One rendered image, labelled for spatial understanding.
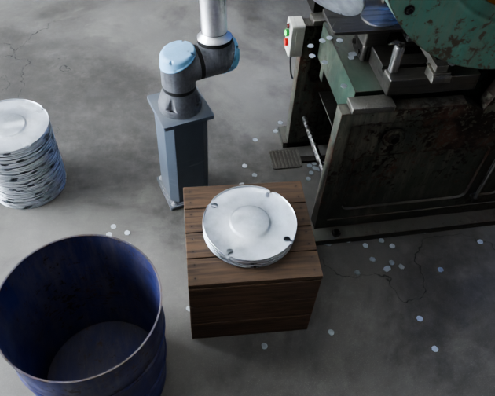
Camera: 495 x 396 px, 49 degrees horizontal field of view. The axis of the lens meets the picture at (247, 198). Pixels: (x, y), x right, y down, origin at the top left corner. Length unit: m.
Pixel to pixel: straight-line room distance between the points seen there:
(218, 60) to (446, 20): 0.79
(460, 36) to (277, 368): 1.14
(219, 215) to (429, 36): 0.80
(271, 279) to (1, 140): 1.11
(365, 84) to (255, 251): 0.64
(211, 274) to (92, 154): 1.04
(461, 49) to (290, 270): 0.76
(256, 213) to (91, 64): 1.52
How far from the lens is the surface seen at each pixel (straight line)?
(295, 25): 2.05
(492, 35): 1.43
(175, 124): 1.88
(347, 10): 1.73
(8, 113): 2.25
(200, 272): 1.61
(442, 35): 1.36
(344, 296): 2.03
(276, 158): 2.18
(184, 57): 1.78
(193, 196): 1.78
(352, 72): 1.84
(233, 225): 1.66
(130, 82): 2.79
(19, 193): 2.26
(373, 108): 1.72
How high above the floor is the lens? 1.72
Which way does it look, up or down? 50 degrees down
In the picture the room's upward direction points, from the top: 4 degrees clockwise
